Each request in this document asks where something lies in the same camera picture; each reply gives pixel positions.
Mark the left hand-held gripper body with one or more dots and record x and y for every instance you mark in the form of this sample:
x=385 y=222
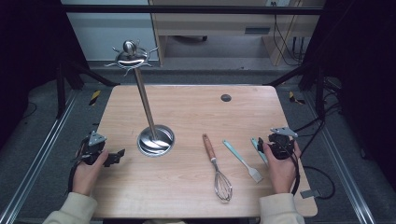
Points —
x=93 y=152

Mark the black horizontal frame bar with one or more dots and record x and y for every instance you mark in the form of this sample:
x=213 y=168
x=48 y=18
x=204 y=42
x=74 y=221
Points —
x=186 y=9

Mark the aluminium floor rail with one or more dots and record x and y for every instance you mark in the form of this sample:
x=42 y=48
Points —
x=37 y=155
x=342 y=168

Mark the black curtain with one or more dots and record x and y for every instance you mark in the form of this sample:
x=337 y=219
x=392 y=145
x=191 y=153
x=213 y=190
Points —
x=367 y=77
x=28 y=62

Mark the black metal stand legs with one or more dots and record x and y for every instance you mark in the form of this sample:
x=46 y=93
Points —
x=319 y=93
x=60 y=93

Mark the steel utensil stand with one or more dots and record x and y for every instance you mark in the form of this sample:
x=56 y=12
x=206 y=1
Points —
x=146 y=105

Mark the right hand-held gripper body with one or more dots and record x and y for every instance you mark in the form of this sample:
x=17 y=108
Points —
x=281 y=146

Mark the dark round table grommet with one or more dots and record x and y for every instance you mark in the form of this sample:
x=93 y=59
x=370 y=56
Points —
x=226 y=98

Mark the white cabinet panel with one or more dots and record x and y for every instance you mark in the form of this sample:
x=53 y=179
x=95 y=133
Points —
x=106 y=34

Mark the person's left hand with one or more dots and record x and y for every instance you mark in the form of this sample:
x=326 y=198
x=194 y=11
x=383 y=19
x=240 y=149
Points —
x=85 y=174

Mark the person's right hand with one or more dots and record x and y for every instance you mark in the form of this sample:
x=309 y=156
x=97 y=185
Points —
x=280 y=174

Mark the grey tape piece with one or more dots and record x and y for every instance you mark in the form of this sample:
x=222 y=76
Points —
x=309 y=193

